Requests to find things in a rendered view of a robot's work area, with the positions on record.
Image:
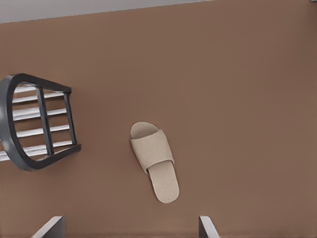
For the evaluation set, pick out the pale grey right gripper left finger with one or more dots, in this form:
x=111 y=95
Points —
x=52 y=228

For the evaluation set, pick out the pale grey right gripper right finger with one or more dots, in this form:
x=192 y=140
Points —
x=206 y=228

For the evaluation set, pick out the black shoe rack silver bars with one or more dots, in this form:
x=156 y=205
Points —
x=8 y=138

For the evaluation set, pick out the beige open-toe slipper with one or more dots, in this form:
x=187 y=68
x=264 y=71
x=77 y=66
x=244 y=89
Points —
x=154 y=158

